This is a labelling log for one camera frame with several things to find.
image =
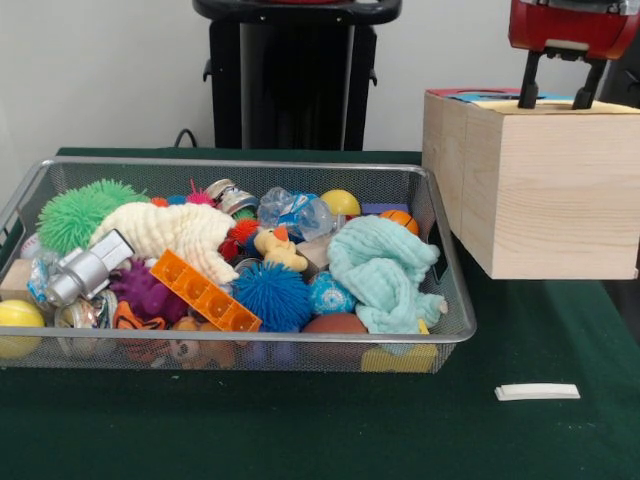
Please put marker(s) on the green spiky rubber ball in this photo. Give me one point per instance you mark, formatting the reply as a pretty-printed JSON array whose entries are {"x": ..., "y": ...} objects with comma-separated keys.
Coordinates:
[{"x": 65, "y": 220}]

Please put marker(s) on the black chair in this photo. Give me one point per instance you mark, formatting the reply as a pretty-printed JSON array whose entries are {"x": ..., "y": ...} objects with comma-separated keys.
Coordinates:
[{"x": 622, "y": 80}]

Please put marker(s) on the blue spiky rubber ball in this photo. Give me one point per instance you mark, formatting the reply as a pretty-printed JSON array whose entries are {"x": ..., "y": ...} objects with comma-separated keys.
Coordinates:
[{"x": 272, "y": 296}]

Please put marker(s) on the yellow ball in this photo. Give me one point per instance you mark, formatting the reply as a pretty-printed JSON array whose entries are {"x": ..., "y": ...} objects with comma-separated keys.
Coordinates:
[
  {"x": 342, "y": 202},
  {"x": 17, "y": 315}
]

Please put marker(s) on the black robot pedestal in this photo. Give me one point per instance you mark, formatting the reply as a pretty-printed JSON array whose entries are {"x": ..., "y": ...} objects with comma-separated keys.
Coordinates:
[{"x": 300, "y": 90}]

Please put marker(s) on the orange plastic compartment tray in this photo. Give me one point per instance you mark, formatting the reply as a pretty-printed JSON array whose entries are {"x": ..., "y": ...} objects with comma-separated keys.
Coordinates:
[{"x": 205, "y": 292}]

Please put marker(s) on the yellow plush duck toy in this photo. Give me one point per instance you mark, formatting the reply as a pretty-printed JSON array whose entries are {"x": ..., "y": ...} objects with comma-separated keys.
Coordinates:
[{"x": 278, "y": 247}]

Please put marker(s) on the mint green cloth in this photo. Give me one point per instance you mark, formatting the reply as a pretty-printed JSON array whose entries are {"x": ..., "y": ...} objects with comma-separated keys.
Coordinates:
[{"x": 380, "y": 270}]

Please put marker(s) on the wooden box with three holes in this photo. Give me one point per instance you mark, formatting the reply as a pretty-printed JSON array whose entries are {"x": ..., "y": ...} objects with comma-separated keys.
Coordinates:
[{"x": 550, "y": 200}]

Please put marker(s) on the cream fluffy cloth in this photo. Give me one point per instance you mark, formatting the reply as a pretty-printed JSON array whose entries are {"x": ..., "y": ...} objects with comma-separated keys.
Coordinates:
[{"x": 170, "y": 227}]

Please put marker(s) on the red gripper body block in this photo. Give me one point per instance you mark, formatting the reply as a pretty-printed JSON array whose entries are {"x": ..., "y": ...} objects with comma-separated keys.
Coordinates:
[{"x": 570, "y": 30}]

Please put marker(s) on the silver toy robot figure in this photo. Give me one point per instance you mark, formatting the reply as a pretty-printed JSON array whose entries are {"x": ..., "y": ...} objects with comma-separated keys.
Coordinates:
[{"x": 82, "y": 272}]

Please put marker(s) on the white flat strip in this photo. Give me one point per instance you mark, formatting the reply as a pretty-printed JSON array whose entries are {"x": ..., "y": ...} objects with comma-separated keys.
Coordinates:
[{"x": 537, "y": 391}]

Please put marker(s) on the orange mini basketball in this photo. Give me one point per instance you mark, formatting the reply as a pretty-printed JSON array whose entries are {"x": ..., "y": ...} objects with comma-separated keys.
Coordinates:
[{"x": 402, "y": 220}]

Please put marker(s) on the dark green tablecloth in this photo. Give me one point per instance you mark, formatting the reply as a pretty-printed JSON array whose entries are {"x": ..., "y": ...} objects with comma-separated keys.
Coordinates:
[{"x": 300, "y": 425}]

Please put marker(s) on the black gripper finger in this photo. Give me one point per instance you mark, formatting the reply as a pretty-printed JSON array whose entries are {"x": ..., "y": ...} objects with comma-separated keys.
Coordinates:
[
  {"x": 530, "y": 80},
  {"x": 589, "y": 85}
]

